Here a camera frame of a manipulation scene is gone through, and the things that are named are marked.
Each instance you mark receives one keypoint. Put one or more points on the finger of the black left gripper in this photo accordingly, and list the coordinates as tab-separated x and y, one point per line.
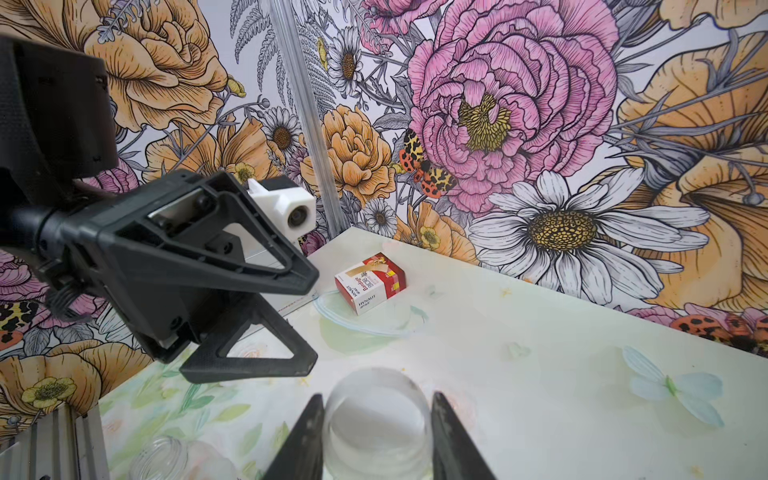
248	340

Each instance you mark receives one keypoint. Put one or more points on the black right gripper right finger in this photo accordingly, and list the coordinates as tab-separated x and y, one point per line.
455	455

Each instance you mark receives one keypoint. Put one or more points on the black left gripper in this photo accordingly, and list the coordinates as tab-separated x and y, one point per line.
167	256

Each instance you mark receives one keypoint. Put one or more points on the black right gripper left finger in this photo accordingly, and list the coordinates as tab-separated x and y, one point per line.
301	455

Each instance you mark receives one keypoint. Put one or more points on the clear bottle white label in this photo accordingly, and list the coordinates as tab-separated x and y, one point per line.
169	458

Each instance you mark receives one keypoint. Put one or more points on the red cigarette box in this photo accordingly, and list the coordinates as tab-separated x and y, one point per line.
371	282

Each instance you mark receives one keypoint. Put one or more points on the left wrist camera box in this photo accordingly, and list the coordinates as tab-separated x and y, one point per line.
290	208

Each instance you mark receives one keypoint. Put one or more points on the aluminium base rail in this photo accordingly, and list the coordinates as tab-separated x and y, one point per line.
61	445

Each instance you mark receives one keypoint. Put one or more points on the left aluminium corner post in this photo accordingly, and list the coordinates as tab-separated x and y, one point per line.
288	39

